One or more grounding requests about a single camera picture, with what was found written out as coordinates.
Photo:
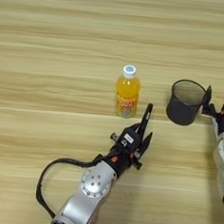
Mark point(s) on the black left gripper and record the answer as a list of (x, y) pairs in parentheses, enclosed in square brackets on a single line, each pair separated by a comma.
[(126, 158)]

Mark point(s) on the black mesh pen cup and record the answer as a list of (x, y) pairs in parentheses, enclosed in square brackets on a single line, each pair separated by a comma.
[(182, 110)]

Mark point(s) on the orange juice bottle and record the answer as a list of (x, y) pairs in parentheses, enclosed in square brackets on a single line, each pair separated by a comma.
[(127, 93)]

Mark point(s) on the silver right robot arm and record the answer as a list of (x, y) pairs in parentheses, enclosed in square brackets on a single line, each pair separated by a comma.
[(223, 157)]

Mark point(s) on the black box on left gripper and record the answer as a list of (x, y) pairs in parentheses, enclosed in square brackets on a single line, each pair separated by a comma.
[(128, 138)]

